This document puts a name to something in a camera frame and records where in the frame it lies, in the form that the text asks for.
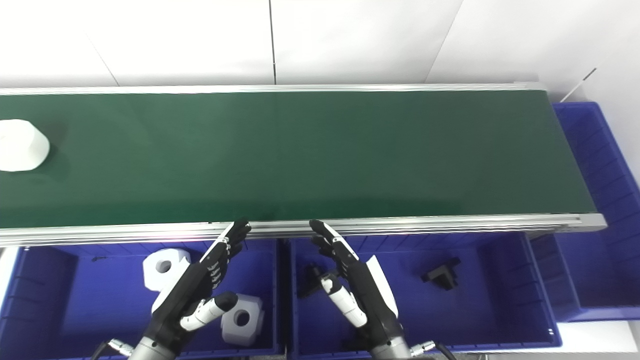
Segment green conveyor belt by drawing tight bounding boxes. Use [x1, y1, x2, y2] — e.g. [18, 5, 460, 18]
[0, 81, 608, 248]

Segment blue plastic bin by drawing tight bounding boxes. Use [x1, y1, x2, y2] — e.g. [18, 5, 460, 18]
[285, 231, 563, 358]
[0, 237, 288, 360]
[530, 101, 640, 323]

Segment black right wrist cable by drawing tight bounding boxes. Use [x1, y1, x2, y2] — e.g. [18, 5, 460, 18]
[410, 340, 457, 360]

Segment black angular plastic part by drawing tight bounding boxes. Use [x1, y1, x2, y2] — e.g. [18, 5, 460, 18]
[298, 264, 327, 299]
[421, 257, 462, 292]

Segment white plastic part with hole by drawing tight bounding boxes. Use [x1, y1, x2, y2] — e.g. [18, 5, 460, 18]
[220, 293, 266, 347]
[0, 119, 51, 172]
[142, 248, 192, 293]

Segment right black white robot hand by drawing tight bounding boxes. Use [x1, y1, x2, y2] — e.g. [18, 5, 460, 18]
[309, 220, 405, 351]

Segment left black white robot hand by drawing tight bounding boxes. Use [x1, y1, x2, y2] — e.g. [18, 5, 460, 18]
[145, 219, 252, 353]

